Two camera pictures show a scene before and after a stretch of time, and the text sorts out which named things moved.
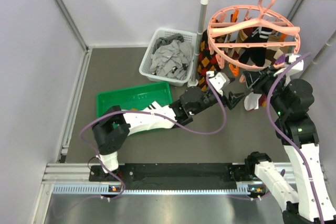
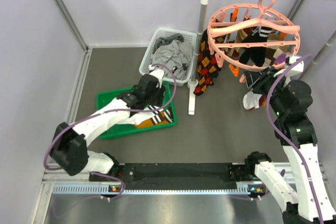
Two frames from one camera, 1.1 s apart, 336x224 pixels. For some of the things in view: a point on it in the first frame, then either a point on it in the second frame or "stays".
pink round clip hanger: x=253 y=36 stays
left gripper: x=233 y=99 -> x=158 y=101
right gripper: x=251 y=77 stays
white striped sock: x=251 y=101 stays
